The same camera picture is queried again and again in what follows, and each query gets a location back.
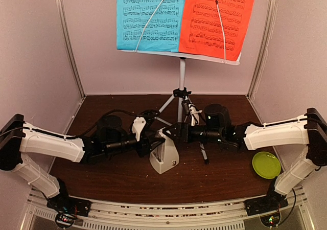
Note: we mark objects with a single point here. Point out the white wedge-shaped holder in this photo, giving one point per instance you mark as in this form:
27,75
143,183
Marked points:
165,157

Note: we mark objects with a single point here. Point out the white folding music stand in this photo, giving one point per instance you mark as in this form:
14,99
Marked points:
182,93

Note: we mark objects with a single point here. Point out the yellow-green plastic plate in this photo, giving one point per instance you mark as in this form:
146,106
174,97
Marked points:
266,165

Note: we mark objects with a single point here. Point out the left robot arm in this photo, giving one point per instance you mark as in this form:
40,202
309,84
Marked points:
19,138

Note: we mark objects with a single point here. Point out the right aluminium corner post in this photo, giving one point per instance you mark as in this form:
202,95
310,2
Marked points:
263,52

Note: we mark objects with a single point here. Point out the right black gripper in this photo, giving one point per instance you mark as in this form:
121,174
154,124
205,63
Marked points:
179,131

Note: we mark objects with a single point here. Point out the left aluminium corner post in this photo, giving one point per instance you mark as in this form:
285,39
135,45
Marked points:
69,47

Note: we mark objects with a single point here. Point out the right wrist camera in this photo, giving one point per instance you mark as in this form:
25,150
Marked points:
191,112

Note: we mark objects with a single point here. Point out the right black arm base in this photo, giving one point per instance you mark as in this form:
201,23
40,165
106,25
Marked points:
272,201

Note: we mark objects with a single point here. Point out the blue sheet music page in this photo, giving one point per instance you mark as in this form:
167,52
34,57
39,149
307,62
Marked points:
148,25

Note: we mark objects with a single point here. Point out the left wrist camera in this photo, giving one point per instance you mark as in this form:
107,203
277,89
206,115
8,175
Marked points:
137,127

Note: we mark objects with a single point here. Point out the red sheet music page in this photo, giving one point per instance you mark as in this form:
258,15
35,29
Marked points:
215,28

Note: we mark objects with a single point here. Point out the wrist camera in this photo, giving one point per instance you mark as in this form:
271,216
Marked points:
137,127
191,112

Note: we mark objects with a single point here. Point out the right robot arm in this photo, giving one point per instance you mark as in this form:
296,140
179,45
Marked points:
306,131

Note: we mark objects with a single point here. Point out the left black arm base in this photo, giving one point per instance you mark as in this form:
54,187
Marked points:
66,204

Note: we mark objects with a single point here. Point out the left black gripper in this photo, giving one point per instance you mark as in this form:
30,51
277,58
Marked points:
145,147

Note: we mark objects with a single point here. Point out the aluminium corner post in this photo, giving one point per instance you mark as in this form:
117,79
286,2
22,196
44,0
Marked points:
263,52
69,47

